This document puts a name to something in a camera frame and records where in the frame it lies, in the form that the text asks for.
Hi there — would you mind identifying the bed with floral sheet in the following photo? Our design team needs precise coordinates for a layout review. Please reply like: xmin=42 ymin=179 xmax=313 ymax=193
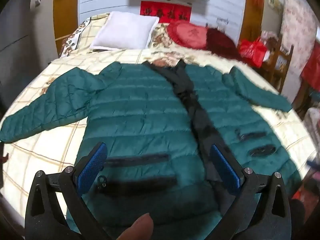
xmin=0 ymin=12 xmax=315 ymax=220

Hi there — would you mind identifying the person's left hand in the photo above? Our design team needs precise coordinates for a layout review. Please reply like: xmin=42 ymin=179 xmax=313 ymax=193
xmin=116 ymin=212 xmax=154 ymax=240

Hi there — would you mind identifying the wooden chair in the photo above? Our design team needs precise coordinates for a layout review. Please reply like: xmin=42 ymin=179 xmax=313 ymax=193
xmin=260 ymin=31 xmax=294 ymax=93

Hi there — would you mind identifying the dark red cushion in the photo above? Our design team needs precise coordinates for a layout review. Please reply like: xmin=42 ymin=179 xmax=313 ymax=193
xmin=205 ymin=27 xmax=240 ymax=58

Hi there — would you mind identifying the red plastic bag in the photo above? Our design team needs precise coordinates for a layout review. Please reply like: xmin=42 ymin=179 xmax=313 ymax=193
xmin=237 ymin=37 xmax=268 ymax=68

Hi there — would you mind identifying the wooden door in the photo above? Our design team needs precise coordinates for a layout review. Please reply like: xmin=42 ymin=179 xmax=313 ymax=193
xmin=52 ymin=0 xmax=81 ymax=55

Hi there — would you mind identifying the red heart-shaped cushion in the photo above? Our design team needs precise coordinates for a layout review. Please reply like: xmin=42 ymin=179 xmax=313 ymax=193
xmin=166 ymin=20 xmax=209 ymax=50

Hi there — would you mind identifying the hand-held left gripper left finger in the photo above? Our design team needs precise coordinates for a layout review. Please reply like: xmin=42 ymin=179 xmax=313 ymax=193
xmin=25 ymin=142 xmax=112 ymax=240

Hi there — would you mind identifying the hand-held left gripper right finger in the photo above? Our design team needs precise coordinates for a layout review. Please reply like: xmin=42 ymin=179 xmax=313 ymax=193
xmin=207 ymin=144 xmax=292 ymax=240

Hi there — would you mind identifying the red cloth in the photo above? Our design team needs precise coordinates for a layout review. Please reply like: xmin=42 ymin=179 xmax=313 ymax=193
xmin=300 ymin=52 xmax=320 ymax=88

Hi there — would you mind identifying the white pillow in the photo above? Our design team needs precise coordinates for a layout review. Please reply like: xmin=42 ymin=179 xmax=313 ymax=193
xmin=89 ymin=11 xmax=160 ymax=50

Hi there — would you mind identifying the floral curtain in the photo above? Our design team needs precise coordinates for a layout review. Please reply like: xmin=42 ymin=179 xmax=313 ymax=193
xmin=277 ymin=0 xmax=318 ymax=80

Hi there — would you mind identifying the green down jacket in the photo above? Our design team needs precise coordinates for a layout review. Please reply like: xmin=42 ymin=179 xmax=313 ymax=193
xmin=0 ymin=60 xmax=302 ymax=240

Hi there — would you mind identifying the wooden door frame panel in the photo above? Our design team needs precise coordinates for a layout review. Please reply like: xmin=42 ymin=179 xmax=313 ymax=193
xmin=240 ymin=0 xmax=265 ymax=43

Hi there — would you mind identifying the red wall poster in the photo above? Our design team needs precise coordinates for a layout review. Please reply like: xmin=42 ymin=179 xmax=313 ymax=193
xmin=140 ymin=1 xmax=192 ymax=24

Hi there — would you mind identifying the grey wardrobe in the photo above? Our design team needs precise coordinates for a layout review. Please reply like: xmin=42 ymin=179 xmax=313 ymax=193
xmin=0 ymin=0 xmax=54 ymax=88

